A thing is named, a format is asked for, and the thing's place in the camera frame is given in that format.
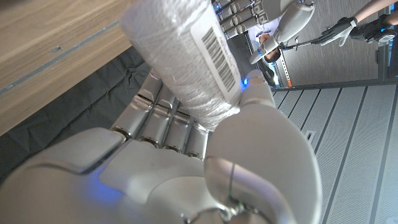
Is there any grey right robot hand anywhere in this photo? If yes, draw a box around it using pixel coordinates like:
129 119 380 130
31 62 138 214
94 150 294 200
0 70 323 224

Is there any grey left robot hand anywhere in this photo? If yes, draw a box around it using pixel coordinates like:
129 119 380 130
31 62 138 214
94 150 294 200
211 0 315 65

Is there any small white bottle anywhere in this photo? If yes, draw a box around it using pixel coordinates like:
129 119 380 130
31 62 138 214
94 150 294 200
119 0 246 131

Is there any bare forearm of person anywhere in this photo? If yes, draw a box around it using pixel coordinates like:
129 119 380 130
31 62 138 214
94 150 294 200
354 0 398 23

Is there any person in grey t-shirt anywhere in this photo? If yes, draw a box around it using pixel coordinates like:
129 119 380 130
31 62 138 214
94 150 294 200
248 21 282 65

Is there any black motion capture glove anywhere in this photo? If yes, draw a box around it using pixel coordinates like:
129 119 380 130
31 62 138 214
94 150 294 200
316 17 358 47
350 14 398 47

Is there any black backdrop curtain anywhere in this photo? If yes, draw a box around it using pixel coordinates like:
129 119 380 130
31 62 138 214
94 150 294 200
0 45 153 184

